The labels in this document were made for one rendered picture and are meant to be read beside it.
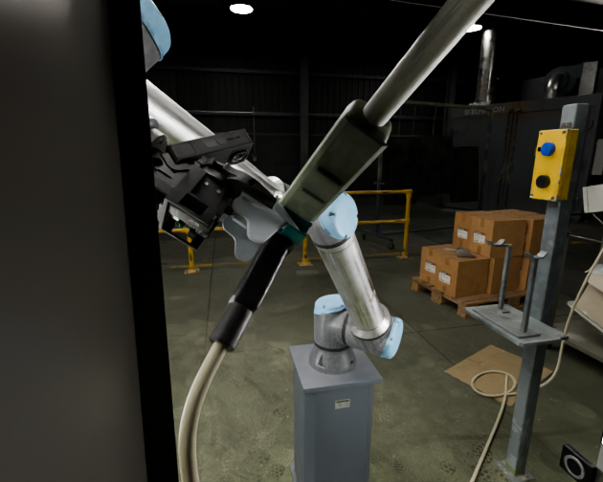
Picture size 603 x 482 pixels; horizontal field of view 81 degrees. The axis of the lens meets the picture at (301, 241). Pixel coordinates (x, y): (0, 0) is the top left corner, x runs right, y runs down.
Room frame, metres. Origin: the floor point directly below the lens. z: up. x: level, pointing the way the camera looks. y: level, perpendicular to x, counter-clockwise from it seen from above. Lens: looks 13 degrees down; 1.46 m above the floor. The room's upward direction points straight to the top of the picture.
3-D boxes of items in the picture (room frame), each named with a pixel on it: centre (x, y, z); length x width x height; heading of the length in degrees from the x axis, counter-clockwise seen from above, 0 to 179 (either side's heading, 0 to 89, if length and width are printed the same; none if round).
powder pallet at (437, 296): (3.58, -1.93, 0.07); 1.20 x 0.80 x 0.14; 109
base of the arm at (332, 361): (1.30, -0.13, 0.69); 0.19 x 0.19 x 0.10
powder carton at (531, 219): (3.53, -2.34, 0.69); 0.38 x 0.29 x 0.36; 108
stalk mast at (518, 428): (1.39, -1.01, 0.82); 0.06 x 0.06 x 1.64; 12
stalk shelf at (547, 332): (1.35, -0.87, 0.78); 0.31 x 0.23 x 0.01; 12
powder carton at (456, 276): (3.34, -1.58, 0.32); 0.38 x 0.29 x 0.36; 109
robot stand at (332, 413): (1.30, -0.13, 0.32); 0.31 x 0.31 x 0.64; 12
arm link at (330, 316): (1.29, -0.13, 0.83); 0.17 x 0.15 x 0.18; 55
